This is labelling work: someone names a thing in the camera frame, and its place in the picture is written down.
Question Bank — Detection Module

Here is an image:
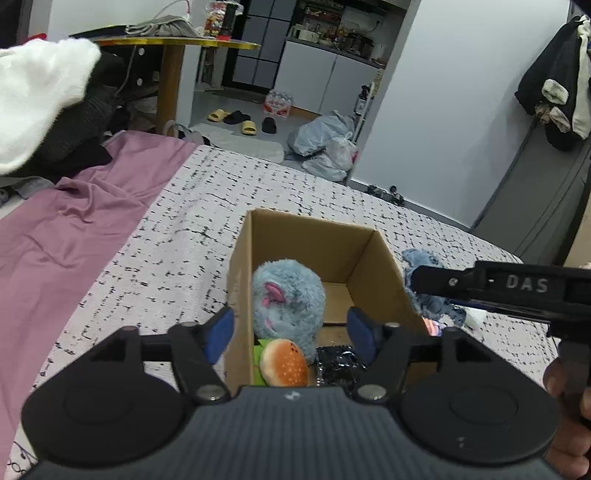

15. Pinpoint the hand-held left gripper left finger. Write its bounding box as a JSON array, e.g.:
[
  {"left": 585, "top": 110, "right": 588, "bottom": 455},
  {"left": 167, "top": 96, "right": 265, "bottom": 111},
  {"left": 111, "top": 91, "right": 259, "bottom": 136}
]
[{"left": 85, "top": 305, "right": 236, "bottom": 405}]

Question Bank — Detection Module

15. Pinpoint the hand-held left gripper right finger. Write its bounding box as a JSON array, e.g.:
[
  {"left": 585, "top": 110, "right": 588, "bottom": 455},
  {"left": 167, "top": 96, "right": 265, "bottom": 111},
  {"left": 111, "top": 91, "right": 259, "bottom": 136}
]
[{"left": 346, "top": 306, "right": 486, "bottom": 402}]

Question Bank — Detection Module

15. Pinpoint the grey bath mat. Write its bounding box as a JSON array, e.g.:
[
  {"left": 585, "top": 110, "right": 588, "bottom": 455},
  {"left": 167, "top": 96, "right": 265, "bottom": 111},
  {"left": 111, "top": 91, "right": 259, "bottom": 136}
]
[{"left": 189, "top": 122, "right": 284, "bottom": 164}]

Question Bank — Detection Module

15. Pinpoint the brown framed board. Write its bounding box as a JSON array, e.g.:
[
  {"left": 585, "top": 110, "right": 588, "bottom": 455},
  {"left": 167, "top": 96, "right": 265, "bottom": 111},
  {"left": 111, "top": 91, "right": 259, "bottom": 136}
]
[{"left": 564, "top": 217, "right": 591, "bottom": 268}]

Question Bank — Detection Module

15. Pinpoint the white plastic bag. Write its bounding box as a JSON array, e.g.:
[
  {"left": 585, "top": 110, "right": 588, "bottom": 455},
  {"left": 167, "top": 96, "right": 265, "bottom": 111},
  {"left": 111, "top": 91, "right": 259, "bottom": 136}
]
[{"left": 302, "top": 137, "right": 359, "bottom": 182}]

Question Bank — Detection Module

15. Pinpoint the white fluffy garment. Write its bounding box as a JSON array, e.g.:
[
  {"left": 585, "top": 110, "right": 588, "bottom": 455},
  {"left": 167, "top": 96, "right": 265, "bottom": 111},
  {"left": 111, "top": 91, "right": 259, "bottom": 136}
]
[{"left": 0, "top": 37, "right": 103, "bottom": 175}]

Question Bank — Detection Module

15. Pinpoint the pack of water bottles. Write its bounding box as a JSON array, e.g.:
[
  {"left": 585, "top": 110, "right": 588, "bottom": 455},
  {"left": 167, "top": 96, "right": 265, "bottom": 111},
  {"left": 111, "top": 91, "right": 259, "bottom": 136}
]
[{"left": 263, "top": 89, "right": 295, "bottom": 116}]

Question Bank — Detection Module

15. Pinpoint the grey cloth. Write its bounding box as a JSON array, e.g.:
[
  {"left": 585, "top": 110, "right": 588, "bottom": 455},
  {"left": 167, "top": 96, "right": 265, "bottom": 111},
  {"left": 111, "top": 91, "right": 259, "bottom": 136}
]
[{"left": 125, "top": 15, "right": 204, "bottom": 38}]

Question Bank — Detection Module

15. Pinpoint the row of kitchen utensils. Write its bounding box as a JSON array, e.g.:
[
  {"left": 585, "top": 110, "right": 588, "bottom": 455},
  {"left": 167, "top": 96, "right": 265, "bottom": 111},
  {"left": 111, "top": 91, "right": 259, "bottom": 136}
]
[{"left": 288, "top": 17, "right": 387, "bottom": 61}]

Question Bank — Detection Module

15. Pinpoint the white charger cable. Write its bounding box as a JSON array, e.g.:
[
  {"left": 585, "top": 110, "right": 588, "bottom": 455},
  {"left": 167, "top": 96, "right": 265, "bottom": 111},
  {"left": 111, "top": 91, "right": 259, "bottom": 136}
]
[{"left": 137, "top": 0, "right": 193, "bottom": 29}]

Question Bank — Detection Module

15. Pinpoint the black flat board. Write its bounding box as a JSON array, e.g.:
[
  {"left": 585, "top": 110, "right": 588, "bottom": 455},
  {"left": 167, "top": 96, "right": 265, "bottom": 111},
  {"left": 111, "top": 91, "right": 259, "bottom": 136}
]
[{"left": 69, "top": 28, "right": 130, "bottom": 40}]

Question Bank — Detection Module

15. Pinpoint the black bottle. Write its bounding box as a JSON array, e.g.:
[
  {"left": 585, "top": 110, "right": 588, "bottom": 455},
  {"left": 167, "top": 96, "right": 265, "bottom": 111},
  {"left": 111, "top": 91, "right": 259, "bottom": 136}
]
[{"left": 219, "top": 2, "right": 239, "bottom": 40}]

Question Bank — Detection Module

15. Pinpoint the hamburger plush toy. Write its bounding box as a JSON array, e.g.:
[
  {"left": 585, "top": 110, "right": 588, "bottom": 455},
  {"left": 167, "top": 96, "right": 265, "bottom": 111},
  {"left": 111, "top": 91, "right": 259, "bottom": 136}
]
[{"left": 252, "top": 338, "right": 310, "bottom": 388}]

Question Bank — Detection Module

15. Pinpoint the black power strip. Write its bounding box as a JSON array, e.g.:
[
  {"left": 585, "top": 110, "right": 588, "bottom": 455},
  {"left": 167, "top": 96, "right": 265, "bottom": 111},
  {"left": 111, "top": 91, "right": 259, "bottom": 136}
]
[{"left": 364, "top": 184, "right": 408, "bottom": 206}]

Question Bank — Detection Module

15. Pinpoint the black garment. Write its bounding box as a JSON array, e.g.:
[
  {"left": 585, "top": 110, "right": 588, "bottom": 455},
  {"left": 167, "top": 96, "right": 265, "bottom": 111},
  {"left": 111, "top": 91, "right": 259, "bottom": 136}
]
[{"left": 27, "top": 50, "right": 136, "bottom": 179}]

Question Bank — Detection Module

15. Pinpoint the light blue plush toy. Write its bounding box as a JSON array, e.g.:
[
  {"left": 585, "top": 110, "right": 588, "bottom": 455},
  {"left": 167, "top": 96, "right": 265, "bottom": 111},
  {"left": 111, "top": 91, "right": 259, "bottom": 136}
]
[{"left": 251, "top": 259, "right": 327, "bottom": 361}]

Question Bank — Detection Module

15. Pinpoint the black-framed glass door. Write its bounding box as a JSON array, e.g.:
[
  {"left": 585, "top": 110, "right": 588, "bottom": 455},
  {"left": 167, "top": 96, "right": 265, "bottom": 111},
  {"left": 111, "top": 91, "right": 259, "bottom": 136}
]
[{"left": 221, "top": 0, "right": 299, "bottom": 89}]

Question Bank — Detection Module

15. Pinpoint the black hanging jacket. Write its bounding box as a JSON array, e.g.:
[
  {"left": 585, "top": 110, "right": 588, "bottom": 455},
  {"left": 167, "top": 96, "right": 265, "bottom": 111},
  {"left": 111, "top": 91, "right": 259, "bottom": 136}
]
[{"left": 514, "top": 16, "right": 591, "bottom": 151}]

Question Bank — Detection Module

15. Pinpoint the grey plastic bag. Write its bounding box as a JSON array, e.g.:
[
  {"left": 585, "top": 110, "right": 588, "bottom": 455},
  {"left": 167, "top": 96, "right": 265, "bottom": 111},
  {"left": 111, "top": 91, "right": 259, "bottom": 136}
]
[{"left": 287, "top": 110, "right": 354, "bottom": 160}]

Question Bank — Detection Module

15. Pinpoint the purple bed sheet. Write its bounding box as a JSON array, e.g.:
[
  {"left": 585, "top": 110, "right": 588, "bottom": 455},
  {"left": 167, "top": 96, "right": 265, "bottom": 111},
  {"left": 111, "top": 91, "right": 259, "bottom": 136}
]
[{"left": 0, "top": 130, "right": 197, "bottom": 445}]

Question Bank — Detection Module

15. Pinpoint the wooden table with yellow edge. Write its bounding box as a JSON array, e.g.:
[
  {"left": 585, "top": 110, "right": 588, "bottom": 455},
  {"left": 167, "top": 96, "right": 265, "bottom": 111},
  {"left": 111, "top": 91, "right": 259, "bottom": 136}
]
[{"left": 89, "top": 37, "right": 262, "bottom": 137}]

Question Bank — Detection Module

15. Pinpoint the beige hanging garment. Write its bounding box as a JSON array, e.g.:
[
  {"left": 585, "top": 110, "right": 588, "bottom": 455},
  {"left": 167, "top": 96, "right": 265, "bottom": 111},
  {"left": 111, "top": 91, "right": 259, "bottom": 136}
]
[{"left": 534, "top": 28, "right": 591, "bottom": 140}]

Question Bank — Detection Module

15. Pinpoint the person's right hand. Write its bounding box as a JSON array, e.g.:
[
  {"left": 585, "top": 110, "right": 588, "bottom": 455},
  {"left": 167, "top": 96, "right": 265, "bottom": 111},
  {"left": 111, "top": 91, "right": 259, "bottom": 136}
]
[{"left": 543, "top": 357, "right": 591, "bottom": 479}]

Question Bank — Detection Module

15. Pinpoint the black shiny plastic bag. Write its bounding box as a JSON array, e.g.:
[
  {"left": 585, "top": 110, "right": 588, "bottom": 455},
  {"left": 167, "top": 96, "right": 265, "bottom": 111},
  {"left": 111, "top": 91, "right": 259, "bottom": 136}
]
[{"left": 315, "top": 343, "right": 369, "bottom": 398}]

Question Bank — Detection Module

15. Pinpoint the clear snack jar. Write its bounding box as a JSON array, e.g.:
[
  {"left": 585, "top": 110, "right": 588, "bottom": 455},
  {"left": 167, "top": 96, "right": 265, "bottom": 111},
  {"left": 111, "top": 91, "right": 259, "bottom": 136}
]
[{"left": 202, "top": 1, "right": 227, "bottom": 39}]

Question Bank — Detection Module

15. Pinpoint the spray bottle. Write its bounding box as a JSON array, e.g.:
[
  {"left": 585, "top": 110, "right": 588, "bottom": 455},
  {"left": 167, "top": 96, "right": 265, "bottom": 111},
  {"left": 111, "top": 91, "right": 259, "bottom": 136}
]
[{"left": 355, "top": 82, "right": 375, "bottom": 116}]

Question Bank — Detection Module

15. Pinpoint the grey-blue plush toy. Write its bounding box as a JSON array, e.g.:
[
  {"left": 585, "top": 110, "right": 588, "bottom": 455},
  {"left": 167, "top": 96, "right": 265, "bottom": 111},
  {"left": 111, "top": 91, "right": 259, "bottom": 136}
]
[{"left": 400, "top": 248, "right": 467, "bottom": 326}]

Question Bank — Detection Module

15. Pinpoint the grey crumpled clothing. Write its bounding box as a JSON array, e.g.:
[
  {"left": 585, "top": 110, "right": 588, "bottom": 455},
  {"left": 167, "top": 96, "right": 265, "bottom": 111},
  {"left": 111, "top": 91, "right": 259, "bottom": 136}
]
[{"left": 0, "top": 177, "right": 57, "bottom": 207}]

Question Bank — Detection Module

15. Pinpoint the white kitchen cabinet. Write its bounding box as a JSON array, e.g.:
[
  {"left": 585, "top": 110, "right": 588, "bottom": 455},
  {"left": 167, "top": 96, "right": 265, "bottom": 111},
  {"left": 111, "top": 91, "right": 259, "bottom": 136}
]
[{"left": 274, "top": 39, "right": 387, "bottom": 114}]

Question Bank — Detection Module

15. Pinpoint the grey door panel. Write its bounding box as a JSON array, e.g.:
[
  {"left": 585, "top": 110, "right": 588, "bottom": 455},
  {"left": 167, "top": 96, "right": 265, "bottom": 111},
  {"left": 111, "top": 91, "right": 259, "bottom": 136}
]
[{"left": 470, "top": 114, "right": 591, "bottom": 267}]

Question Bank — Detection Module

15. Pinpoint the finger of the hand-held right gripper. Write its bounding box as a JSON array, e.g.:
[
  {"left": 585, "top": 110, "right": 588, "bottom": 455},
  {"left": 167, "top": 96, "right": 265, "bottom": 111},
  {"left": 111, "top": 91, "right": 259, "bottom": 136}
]
[
  {"left": 410, "top": 261, "right": 481, "bottom": 296},
  {"left": 445, "top": 297, "right": 550, "bottom": 324}
]

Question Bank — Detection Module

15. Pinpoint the cardboard box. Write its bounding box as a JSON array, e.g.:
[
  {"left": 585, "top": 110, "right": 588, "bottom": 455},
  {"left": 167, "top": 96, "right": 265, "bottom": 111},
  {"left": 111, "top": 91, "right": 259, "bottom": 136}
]
[{"left": 224, "top": 208, "right": 428, "bottom": 398}]

